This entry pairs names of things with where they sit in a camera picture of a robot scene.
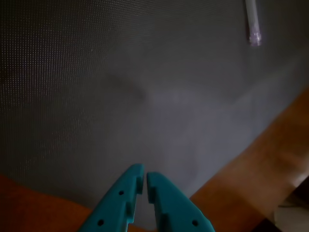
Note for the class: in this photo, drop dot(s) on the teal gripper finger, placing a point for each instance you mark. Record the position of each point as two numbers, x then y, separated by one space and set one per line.
173 207
113 207

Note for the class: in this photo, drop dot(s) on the dark grey table mat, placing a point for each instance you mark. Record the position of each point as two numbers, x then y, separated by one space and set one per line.
120 84

